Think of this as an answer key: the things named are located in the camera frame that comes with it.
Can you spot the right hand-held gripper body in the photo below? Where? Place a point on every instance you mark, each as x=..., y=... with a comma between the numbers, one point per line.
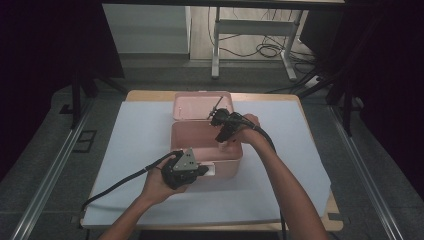
x=230, y=121

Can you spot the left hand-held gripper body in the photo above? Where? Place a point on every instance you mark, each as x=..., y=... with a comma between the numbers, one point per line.
x=181, y=170

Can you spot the black stand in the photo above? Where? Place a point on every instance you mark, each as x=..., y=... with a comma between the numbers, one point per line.
x=346, y=110
x=77, y=96

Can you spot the aluminium floor rail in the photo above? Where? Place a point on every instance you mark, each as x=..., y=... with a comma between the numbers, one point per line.
x=365, y=180
x=50, y=180

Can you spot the white desk frame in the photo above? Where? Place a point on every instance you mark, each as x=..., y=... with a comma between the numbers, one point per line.
x=253, y=27

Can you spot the person's right hand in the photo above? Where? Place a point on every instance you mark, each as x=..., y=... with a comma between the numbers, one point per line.
x=251, y=131

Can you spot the white power strip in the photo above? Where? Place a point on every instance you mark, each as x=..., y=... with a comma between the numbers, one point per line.
x=312, y=81

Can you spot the white table mat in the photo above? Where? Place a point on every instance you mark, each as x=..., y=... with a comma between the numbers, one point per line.
x=133, y=140

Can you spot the white cabinet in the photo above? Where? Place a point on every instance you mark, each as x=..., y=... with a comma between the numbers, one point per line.
x=146, y=30

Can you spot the wooden table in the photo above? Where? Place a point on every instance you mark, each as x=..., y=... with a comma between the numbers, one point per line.
x=150, y=95

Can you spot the person's left hand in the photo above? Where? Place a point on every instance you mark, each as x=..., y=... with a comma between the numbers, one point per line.
x=155, y=186

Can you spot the pink storage box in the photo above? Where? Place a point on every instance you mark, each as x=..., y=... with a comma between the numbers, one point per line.
x=196, y=140

